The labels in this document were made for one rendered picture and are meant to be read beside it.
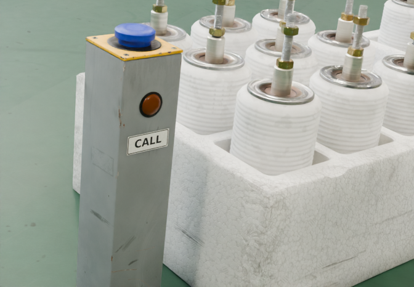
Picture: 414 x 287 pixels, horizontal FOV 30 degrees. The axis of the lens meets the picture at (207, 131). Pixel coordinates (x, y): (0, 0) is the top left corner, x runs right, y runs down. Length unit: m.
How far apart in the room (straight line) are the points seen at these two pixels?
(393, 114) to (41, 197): 0.50
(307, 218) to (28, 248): 0.36
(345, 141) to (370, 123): 0.04
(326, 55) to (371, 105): 0.17
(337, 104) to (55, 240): 0.40
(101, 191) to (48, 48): 0.98
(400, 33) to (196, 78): 0.56
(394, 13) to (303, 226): 0.61
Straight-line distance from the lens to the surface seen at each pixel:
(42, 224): 1.06
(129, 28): 0.76
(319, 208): 0.87
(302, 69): 0.99
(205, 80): 0.91
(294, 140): 0.84
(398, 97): 1.01
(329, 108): 0.92
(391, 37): 1.39
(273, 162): 0.85
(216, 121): 0.92
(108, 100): 0.76
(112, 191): 0.79
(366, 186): 0.92
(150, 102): 0.76
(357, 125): 0.92
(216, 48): 0.93
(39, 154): 1.25
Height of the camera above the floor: 0.54
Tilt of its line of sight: 23 degrees down
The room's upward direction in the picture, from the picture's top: 6 degrees clockwise
